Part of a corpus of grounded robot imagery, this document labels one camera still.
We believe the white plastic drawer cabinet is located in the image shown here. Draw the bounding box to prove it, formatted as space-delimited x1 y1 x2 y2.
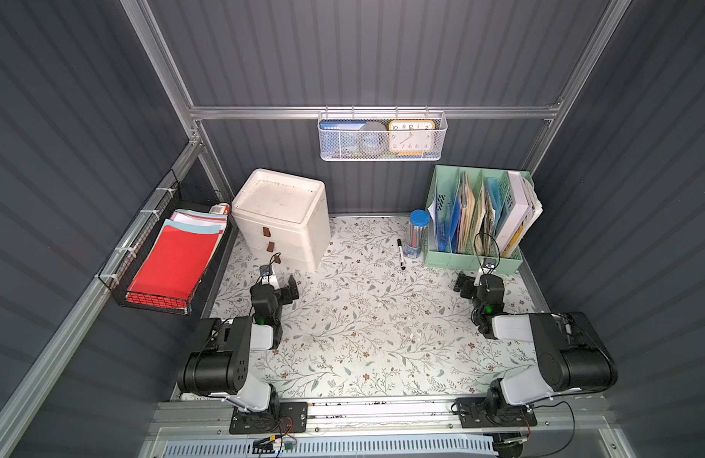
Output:
230 168 332 272

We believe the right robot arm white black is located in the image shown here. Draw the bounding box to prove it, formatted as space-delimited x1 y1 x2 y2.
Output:
454 273 618 419

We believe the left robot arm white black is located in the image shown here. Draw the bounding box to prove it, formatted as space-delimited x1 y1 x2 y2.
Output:
177 276 299 419

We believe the mint green file organizer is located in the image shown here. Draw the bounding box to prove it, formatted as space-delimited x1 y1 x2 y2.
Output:
424 165 523 276

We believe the black marker pen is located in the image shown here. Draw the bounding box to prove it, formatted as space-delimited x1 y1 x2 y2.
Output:
396 239 407 271

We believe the blue folder in organizer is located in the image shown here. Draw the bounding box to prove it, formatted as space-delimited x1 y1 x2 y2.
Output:
435 181 461 253

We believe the red paper folder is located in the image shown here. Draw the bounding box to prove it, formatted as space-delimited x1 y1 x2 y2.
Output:
127 219 225 310

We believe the blue lid pen jar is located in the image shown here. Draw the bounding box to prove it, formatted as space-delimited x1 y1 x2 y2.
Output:
403 209 431 259

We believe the yellow alarm clock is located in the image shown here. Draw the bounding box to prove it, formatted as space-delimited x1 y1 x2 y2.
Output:
388 119 436 156

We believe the blue box in basket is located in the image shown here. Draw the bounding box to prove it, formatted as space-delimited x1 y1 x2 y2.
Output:
318 120 366 160

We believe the grey tape roll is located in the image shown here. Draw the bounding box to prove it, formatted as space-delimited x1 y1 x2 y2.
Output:
358 121 388 158

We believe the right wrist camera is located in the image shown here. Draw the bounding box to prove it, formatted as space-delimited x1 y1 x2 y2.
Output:
480 258 499 275

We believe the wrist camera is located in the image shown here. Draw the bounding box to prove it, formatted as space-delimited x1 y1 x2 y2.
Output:
480 258 499 275
257 263 275 284

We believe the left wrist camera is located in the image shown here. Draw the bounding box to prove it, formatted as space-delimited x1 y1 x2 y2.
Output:
257 263 275 284

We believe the black wire side basket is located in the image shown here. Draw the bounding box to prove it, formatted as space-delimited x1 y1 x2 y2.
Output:
98 172 232 315

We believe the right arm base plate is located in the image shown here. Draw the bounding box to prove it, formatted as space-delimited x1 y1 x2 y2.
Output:
450 397 538 429

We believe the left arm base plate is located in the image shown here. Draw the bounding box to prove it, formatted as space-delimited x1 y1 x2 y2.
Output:
229 402 310 435

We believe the white vented cable duct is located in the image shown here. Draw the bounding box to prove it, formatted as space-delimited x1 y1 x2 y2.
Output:
158 433 499 457

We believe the white wire wall basket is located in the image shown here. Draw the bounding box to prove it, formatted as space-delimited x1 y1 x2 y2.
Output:
317 108 448 161

